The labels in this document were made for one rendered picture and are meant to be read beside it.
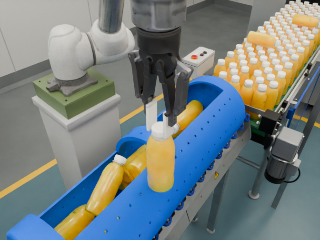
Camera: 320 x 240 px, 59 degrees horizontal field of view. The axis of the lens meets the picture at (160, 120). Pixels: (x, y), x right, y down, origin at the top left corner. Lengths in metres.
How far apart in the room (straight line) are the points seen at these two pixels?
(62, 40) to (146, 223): 0.84
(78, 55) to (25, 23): 2.42
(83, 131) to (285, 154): 1.02
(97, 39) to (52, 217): 0.76
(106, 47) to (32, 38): 2.51
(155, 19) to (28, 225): 0.53
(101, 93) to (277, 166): 1.00
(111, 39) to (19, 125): 2.03
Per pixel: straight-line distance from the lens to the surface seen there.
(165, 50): 0.47
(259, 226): 2.21
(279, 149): 1.56
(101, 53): 1.34
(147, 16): 0.44
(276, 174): 1.69
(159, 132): 0.59
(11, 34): 3.67
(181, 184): 0.86
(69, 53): 1.30
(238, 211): 2.23
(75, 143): 1.43
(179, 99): 0.51
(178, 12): 0.46
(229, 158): 1.33
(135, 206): 0.75
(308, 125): 1.79
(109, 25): 1.26
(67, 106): 1.32
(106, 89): 1.42
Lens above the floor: 1.81
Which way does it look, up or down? 39 degrees down
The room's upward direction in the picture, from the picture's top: straight up
